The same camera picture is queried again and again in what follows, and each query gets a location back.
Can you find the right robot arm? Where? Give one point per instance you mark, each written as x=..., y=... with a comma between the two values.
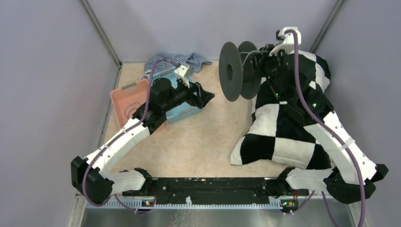
x=301, y=81

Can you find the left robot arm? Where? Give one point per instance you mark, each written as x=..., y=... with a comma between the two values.
x=92, y=175

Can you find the pink perforated plastic basket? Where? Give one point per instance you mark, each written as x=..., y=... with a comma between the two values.
x=125, y=101

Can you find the black white checkered pillow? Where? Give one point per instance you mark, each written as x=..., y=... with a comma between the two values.
x=274, y=135

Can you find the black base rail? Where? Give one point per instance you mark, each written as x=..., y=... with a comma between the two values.
x=215, y=191

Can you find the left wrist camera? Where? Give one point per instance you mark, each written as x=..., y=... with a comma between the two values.
x=183, y=73

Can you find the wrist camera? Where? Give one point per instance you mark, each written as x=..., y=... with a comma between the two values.
x=286, y=40
x=183, y=73

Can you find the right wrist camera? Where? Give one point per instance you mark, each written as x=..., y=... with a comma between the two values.
x=286, y=40

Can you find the blue perforated plastic basket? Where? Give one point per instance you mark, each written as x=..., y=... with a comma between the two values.
x=168, y=99

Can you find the black cable spool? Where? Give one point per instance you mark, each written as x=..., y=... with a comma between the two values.
x=236, y=71

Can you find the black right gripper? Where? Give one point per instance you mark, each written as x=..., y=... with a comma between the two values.
x=264, y=57

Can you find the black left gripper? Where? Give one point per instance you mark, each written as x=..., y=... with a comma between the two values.
x=202, y=97

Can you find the blue white striped cloth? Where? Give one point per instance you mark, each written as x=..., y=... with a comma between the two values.
x=195, y=60

